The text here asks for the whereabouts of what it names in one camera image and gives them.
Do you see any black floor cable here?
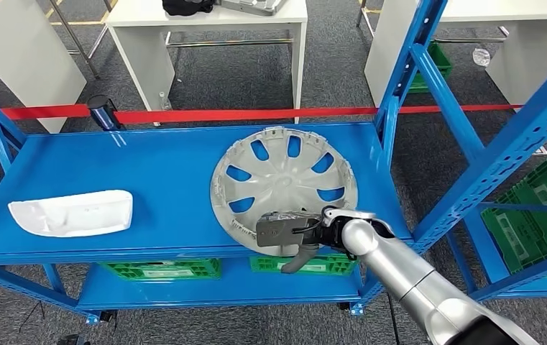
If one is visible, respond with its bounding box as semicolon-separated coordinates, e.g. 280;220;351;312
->
386;293;400;345

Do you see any chrome tube frame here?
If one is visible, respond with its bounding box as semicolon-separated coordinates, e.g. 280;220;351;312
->
47;0;114;81

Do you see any grey plastic wheel cover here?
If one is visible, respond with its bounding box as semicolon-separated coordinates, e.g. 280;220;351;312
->
209;126;359;258

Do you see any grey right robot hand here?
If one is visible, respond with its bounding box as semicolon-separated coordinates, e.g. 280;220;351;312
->
255;211;324;275

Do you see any silver metal case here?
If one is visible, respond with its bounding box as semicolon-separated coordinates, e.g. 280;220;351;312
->
216;0;288;17

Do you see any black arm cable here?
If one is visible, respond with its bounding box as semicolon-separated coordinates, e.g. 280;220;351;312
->
291;206;339;236

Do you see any black barrier post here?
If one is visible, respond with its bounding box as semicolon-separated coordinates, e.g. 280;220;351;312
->
86;94;124;132

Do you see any black bag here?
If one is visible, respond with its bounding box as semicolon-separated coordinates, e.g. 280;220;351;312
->
162;0;216;17

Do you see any white table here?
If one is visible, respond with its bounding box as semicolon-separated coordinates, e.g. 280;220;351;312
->
364;0;547;113
105;0;308;126
0;0;88;134

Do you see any red barrier belt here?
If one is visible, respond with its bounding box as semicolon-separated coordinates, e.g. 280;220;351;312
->
0;103;92;123
113;103;525;126

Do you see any white plastic mirror cover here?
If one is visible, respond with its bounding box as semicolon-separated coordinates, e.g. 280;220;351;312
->
7;189;134;238

